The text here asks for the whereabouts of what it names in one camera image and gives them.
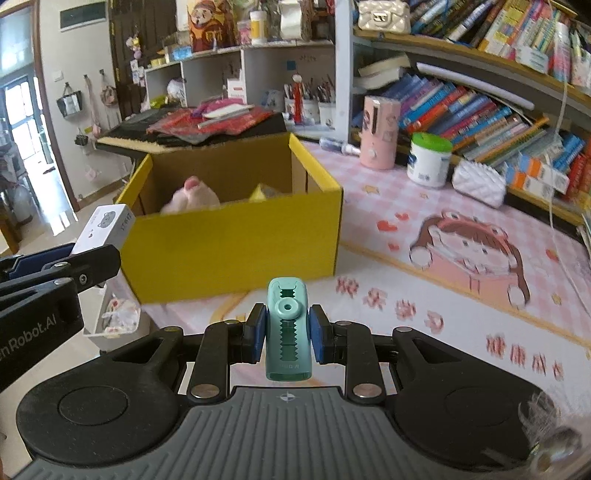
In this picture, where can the white plastic bin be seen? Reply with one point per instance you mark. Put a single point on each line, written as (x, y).
(115, 316)

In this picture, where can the pink hanging bag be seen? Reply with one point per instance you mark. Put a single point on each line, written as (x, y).
(108, 94)

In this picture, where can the white shelf unit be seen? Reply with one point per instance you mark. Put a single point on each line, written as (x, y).
(268, 69)

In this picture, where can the red bearded plush figure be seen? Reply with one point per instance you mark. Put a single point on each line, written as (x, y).
(210, 30)

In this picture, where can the white pen holder cup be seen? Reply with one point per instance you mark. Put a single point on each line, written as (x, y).
(327, 115)
(290, 110)

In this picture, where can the white can with green lid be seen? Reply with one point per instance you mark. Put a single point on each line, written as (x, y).
(428, 164)

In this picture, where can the white booklet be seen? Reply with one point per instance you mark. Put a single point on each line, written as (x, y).
(226, 110)

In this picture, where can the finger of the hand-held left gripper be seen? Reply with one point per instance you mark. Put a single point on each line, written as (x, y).
(27, 264)
(92, 267)

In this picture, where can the black tote bag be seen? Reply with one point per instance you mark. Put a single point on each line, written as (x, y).
(69, 104)

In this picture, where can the pink cylindrical humidifier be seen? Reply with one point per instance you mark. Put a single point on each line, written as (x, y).
(378, 138)

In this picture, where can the large pink plush pig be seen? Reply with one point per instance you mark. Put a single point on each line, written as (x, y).
(191, 198)

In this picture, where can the wooden bookshelf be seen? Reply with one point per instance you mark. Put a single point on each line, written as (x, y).
(438, 48)

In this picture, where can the white quilted pouch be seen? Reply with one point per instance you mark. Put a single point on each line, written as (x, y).
(478, 184)

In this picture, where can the white wall switch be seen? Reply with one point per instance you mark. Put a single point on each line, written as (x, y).
(56, 74)

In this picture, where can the red tassel ornament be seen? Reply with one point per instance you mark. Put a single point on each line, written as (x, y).
(298, 99)

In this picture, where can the white plastic bottle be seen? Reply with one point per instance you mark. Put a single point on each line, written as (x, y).
(258, 27)

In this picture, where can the cream quilted handbag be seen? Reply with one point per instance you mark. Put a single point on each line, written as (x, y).
(383, 18)

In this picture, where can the small white box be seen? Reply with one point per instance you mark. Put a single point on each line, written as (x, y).
(104, 228)

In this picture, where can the row of slanted books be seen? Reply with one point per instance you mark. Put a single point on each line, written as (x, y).
(475, 120)

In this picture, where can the thick beige book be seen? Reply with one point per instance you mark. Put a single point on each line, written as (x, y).
(383, 71)

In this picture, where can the yellow cardboard box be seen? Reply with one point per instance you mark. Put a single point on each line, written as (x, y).
(231, 244)

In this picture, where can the red cloth on piano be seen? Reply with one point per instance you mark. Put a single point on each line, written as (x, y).
(184, 122)

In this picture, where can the white rolled paper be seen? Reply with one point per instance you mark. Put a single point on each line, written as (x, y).
(475, 85)

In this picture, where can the dark wall panel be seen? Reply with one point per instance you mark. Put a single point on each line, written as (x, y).
(83, 14)

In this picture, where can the white ribbon roll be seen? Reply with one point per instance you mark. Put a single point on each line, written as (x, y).
(292, 21)

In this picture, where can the shelf of upright books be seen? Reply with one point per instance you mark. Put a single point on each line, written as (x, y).
(508, 23)

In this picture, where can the black electronic keyboard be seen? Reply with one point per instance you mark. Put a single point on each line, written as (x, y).
(134, 129)

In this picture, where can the pink checkered printed tablecloth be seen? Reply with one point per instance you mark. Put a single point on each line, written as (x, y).
(383, 258)

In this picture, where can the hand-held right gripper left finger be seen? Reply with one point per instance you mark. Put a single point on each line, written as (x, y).
(256, 334)

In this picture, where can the dark wooden door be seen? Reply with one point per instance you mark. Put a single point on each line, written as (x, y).
(127, 27)

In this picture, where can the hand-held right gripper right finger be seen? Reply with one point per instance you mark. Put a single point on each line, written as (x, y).
(318, 332)

